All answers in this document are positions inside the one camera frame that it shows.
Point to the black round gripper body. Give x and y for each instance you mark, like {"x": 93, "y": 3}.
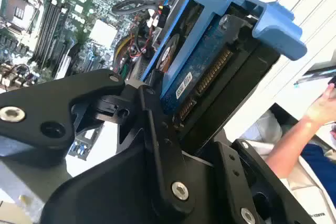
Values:
{"x": 118, "y": 190}

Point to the person's hand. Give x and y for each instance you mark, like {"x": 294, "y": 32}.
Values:
{"x": 324, "y": 106}

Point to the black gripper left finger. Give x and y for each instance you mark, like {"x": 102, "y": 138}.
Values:
{"x": 31, "y": 119}

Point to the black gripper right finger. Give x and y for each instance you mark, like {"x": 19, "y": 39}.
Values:
{"x": 233, "y": 171}

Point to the hard disk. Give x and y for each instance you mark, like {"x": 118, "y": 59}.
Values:
{"x": 199, "y": 58}

